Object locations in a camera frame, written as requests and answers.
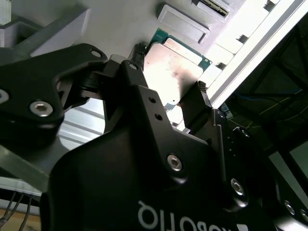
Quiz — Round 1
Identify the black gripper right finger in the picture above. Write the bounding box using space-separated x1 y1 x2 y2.
179 80 282 214

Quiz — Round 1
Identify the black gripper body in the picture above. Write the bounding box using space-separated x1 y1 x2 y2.
39 129 308 231

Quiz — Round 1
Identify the CPU with silver top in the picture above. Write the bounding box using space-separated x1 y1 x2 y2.
143 27 213 126

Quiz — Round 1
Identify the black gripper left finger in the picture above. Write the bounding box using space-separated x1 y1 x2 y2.
0 42 210 185

